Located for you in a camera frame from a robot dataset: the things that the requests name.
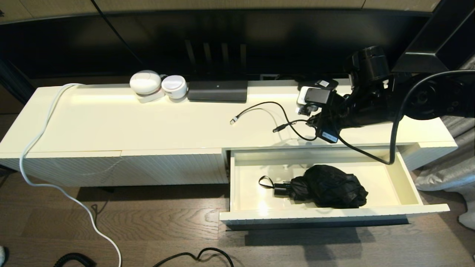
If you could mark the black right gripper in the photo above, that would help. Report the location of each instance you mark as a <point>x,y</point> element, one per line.
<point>334,115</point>

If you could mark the black umbrella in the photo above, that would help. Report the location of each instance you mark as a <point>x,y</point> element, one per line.
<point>334,185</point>

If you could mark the white fluted drawer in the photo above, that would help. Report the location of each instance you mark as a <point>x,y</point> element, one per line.
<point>389,185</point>

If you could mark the white tv cabinet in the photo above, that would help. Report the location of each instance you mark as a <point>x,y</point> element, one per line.
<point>148,126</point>

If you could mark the small black set-top box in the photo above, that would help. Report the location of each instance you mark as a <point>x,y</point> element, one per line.
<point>319,82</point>

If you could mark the black router with antennas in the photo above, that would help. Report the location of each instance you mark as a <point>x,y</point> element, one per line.
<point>217,91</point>

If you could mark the grey curtain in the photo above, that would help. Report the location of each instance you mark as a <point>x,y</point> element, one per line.
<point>445,174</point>

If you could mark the small white round device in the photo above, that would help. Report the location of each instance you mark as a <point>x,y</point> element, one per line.
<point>174,87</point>

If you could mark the black shelf unit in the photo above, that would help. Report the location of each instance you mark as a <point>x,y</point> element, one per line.
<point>445,33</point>

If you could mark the white egg-shaped device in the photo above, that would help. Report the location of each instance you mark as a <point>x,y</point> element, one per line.
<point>145,82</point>

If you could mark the black television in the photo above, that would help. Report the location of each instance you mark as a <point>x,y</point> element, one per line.
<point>148,40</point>

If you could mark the white rounded floor object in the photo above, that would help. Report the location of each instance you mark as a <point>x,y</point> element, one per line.
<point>468,221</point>

